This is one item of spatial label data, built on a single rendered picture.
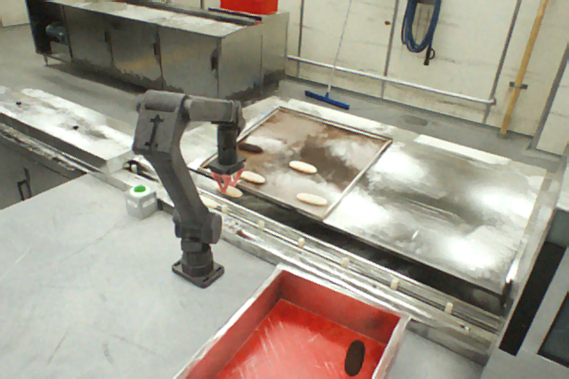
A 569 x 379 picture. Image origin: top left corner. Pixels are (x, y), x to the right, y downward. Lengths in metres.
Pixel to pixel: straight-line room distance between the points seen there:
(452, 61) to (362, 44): 0.98
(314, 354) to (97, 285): 0.57
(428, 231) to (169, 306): 0.72
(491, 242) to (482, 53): 3.53
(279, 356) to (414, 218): 0.59
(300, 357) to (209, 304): 0.26
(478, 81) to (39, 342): 4.33
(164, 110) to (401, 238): 0.74
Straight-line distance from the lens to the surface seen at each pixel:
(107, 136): 1.79
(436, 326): 1.11
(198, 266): 1.17
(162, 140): 0.85
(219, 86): 4.11
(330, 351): 1.05
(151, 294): 1.19
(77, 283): 1.27
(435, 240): 1.31
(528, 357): 0.90
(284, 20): 4.99
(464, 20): 4.75
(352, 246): 1.35
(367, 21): 5.07
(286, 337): 1.06
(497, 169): 1.63
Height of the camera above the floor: 1.62
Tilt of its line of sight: 30 degrees down
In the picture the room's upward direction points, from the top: 4 degrees clockwise
